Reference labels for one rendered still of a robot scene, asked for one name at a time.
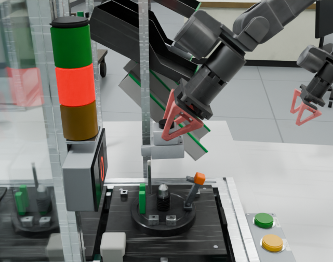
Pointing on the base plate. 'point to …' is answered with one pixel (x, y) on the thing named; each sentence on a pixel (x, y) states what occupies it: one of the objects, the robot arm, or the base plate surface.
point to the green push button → (264, 220)
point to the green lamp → (71, 47)
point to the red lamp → (76, 86)
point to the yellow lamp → (79, 121)
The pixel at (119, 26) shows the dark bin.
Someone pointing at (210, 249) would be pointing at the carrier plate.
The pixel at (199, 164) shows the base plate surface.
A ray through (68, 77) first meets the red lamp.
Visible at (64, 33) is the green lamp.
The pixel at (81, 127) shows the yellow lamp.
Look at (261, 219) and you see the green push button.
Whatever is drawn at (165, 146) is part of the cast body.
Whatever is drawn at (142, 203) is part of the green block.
